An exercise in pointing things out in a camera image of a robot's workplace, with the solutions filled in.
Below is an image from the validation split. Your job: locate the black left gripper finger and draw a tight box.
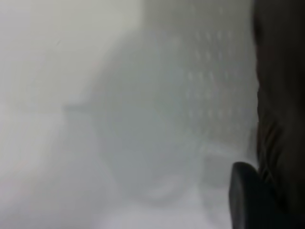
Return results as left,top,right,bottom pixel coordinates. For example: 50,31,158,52
228,161,286,229

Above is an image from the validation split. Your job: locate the dark brown woven basket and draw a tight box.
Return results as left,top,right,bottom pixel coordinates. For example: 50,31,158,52
252,0,305,229

